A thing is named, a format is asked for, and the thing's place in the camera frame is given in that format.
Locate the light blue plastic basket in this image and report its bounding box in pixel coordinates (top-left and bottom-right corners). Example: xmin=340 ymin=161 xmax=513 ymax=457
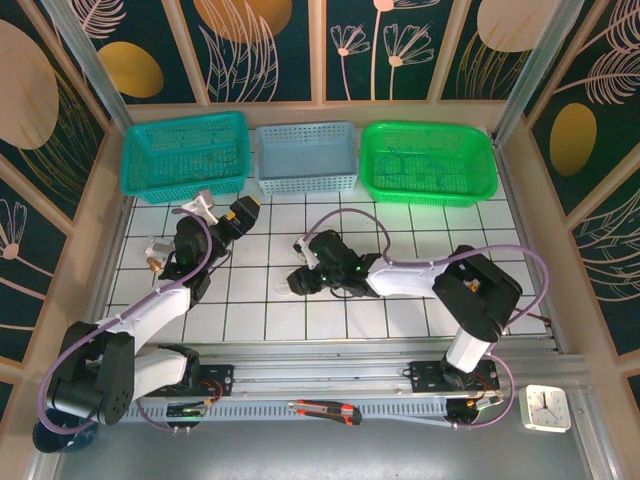
xmin=254 ymin=121 xmax=360 ymax=197

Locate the small white metal bracket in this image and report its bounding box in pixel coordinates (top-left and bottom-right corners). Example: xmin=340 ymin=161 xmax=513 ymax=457
xmin=143 ymin=238 xmax=176 ymax=261

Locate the thin yellow cable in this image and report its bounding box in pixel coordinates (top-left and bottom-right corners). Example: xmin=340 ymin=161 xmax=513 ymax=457
xmin=192 ymin=148 xmax=237 ymax=182

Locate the teal plastic basket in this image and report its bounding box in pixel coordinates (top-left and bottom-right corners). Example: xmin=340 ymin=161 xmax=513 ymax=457
xmin=119 ymin=110 xmax=252 ymax=205

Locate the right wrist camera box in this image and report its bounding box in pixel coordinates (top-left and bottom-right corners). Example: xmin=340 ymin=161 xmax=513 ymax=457
xmin=292 ymin=237 xmax=315 ymax=265

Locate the aluminium frame post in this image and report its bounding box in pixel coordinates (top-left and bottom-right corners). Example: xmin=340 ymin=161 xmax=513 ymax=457
xmin=41 ymin=0 xmax=135 ymax=136
xmin=492 ymin=0 xmax=587 ymax=147

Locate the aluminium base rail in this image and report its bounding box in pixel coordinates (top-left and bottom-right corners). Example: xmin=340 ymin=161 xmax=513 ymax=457
xmin=49 ymin=335 xmax=589 ymax=401

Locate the red black utility knife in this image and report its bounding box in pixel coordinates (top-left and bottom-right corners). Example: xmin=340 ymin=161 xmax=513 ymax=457
xmin=287 ymin=398 xmax=364 ymax=427

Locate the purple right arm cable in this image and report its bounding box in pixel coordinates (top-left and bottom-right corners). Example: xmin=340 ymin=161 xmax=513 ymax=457
xmin=302 ymin=207 xmax=551 ymax=432

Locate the grey slotted cable duct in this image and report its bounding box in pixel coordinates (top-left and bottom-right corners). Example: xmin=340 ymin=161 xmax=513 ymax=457
xmin=122 ymin=398 xmax=501 ymax=422

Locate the dark blue mug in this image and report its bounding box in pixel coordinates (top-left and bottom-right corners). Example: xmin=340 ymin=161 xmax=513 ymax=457
xmin=32 ymin=419 xmax=99 ymax=454

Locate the small controller board with wires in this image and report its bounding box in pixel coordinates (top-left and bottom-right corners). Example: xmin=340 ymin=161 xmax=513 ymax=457
xmin=446 ymin=396 xmax=504 ymax=419
xmin=164 ymin=403 xmax=210 ymax=420

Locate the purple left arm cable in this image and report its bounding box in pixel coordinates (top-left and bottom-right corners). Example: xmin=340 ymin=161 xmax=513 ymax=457
xmin=38 ymin=212 xmax=214 ymax=435

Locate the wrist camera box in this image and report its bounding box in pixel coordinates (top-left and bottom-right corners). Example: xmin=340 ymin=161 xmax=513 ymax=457
xmin=292 ymin=237 xmax=315 ymax=265
xmin=180 ymin=189 xmax=217 ymax=222

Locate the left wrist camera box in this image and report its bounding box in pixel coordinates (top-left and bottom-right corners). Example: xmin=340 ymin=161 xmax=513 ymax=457
xmin=180 ymin=189 xmax=217 ymax=222

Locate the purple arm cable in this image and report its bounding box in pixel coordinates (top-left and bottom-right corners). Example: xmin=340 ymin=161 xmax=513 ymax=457
xmin=302 ymin=207 xmax=551 ymax=432
xmin=38 ymin=212 xmax=214 ymax=435

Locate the white square clock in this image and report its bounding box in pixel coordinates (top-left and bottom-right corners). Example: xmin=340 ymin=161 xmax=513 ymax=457
xmin=518 ymin=383 xmax=572 ymax=434

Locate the green plastic basket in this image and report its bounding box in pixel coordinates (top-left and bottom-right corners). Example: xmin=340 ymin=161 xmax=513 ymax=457
xmin=359 ymin=121 xmax=500 ymax=209

